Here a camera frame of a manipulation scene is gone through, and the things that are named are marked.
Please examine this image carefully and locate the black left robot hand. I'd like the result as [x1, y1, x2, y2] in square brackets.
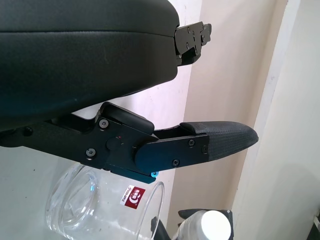
[0, 0, 259, 185]

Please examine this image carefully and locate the clear glass cup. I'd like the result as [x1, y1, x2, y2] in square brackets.
[44, 163, 166, 240]

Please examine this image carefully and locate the clear plastic water bottle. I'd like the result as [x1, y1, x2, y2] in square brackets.
[173, 209, 232, 240]

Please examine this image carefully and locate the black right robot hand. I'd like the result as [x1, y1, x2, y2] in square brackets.
[149, 207, 236, 240]

